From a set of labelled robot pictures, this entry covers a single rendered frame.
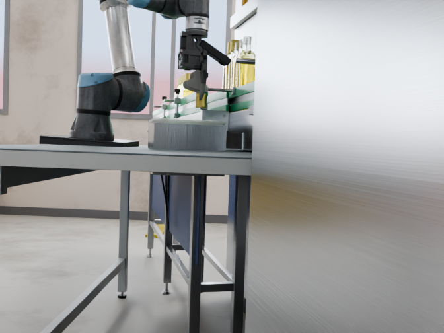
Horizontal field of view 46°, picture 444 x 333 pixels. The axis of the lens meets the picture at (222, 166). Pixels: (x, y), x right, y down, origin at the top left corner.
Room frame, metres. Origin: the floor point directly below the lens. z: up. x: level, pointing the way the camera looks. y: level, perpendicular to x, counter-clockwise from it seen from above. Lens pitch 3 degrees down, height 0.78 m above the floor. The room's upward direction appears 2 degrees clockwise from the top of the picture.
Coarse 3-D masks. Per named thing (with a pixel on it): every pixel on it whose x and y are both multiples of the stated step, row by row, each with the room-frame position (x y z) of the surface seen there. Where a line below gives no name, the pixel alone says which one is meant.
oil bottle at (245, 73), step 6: (240, 54) 1.80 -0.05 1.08; (246, 54) 1.80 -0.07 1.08; (252, 54) 1.80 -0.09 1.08; (240, 66) 1.79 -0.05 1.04; (246, 66) 1.80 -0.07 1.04; (252, 66) 1.80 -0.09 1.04; (240, 72) 1.79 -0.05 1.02; (246, 72) 1.80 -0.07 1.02; (252, 72) 1.80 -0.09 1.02; (240, 78) 1.79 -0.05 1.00; (246, 78) 1.80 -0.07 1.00; (252, 78) 1.80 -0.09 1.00; (240, 84) 1.79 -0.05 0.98
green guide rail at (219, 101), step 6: (210, 96) 2.10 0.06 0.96; (216, 96) 1.99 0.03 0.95; (222, 96) 1.90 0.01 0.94; (228, 96) 1.84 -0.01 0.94; (210, 102) 2.11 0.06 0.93; (216, 102) 2.00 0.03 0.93; (222, 102) 1.91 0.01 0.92; (210, 108) 2.09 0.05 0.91; (216, 108) 1.98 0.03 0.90; (222, 108) 1.89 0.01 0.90; (228, 108) 1.84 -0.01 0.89
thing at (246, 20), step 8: (240, 0) 2.52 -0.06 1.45; (248, 0) 2.39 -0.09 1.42; (256, 0) 2.19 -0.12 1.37; (240, 8) 2.43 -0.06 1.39; (248, 8) 2.30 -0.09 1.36; (256, 8) 2.20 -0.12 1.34; (232, 16) 2.58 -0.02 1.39; (240, 16) 2.43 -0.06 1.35; (248, 16) 2.34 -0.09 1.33; (256, 16) 2.26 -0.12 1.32; (232, 24) 2.58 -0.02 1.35; (240, 24) 2.52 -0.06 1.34; (248, 24) 2.37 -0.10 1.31; (240, 32) 2.50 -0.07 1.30; (248, 32) 2.37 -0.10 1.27
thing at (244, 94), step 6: (246, 84) 1.67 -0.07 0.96; (252, 84) 1.61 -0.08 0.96; (240, 90) 1.74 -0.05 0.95; (246, 90) 1.67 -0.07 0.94; (252, 90) 1.60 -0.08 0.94; (234, 96) 1.82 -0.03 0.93; (240, 96) 1.74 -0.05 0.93; (246, 96) 1.68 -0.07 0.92; (252, 96) 1.61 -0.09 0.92; (228, 102) 1.91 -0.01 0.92; (234, 102) 1.83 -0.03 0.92; (240, 102) 1.73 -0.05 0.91; (246, 102) 1.66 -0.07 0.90; (252, 102) 1.60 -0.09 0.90; (234, 108) 1.81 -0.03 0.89; (240, 108) 1.73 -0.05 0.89; (246, 108) 1.66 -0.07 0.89
